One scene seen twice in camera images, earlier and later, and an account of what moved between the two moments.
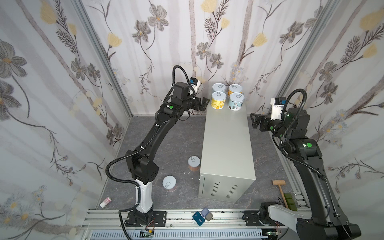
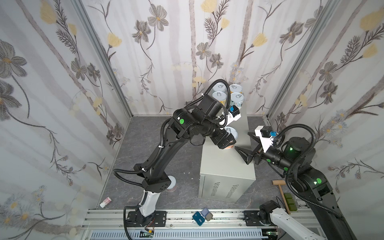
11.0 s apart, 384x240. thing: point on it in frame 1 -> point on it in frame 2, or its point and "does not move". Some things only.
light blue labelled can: (218, 87) does not move
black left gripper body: (199, 103) -> (227, 141)
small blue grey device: (199, 217) does not move
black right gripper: (259, 122) -> (258, 155)
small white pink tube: (105, 202) does not move
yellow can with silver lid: (218, 100) does not move
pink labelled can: (169, 183) does not move
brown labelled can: (194, 162) -> (234, 132)
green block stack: (290, 201) does not move
